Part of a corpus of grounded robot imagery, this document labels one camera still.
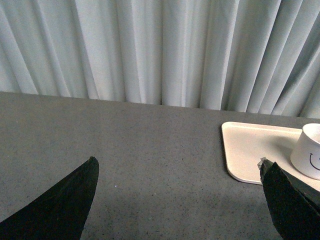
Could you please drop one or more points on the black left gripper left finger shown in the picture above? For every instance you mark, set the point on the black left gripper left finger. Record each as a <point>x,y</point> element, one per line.
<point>60,213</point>

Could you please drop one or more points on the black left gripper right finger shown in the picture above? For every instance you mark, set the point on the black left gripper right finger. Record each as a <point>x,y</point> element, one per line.
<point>294,206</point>

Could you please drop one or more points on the white mug black handle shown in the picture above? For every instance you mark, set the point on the white mug black handle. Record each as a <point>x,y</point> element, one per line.
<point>305,156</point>

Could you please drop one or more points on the cream rectangular tray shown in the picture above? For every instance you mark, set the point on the cream rectangular tray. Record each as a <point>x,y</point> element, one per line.
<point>246,143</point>

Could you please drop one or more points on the white pleated curtain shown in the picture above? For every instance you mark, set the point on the white pleated curtain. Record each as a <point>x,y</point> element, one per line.
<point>254,56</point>

